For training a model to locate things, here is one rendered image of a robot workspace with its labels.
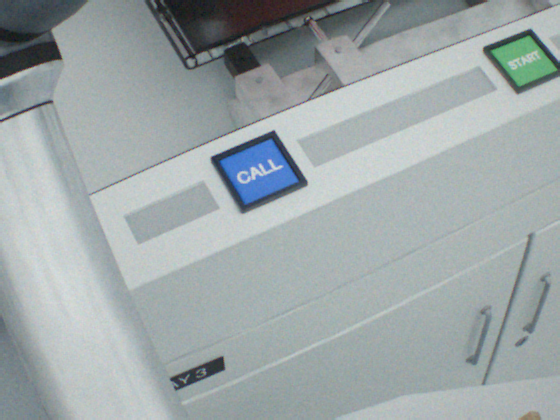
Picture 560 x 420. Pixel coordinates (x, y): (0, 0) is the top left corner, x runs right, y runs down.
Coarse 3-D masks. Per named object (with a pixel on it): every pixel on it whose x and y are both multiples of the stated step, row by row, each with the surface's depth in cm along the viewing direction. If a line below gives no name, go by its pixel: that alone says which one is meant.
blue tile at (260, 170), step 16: (272, 144) 95; (224, 160) 95; (240, 160) 95; (256, 160) 95; (272, 160) 95; (240, 176) 94; (256, 176) 94; (272, 176) 94; (288, 176) 94; (240, 192) 93; (256, 192) 93; (272, 192) 93
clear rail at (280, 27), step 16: (336, 0) 113; (352, 0) 113; (368, 0) 113; (304, 16) 111; (320, 16) 112; (256, 32) 110; (272, 32) 111; (288, 32) 112; (208, 48) 109; (224, 48) 109
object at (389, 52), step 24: (504, 0) 116; (432, 24) 114; (456, 24) 114; (480, 24) 114; (504, 24) 114; (360, 48) 112; (384, 48) 112; (408, 48) 112; (432, 48) 112; (312, 72) 110; (240, 120) 108
